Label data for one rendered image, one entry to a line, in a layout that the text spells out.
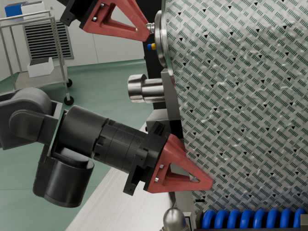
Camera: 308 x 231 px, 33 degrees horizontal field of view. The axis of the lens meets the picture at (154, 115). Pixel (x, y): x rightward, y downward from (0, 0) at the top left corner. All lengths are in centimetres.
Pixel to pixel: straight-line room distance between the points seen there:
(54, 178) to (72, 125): 8
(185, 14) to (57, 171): 25
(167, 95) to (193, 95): 9
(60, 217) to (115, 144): 242
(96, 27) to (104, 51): 604
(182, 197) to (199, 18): 29
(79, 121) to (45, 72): 499
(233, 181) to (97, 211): 43
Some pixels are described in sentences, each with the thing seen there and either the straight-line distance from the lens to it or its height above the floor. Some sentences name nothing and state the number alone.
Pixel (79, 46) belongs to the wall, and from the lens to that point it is 682.
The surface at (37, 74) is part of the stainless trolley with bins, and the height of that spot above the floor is 28.
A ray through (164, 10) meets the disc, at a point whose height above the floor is 129.
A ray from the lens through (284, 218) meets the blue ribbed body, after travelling 65.
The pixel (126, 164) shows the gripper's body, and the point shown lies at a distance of 65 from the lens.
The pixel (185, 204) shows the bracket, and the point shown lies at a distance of 78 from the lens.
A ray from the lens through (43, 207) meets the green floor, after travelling 324.
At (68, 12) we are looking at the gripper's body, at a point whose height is 131.
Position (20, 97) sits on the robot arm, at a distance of 66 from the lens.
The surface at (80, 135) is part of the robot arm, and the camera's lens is 66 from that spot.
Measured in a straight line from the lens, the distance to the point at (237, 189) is 67.
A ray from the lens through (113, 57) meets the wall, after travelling 668.
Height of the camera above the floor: 137
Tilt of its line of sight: 18 degrees down
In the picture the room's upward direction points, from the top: 10 degrees counter-clockwise
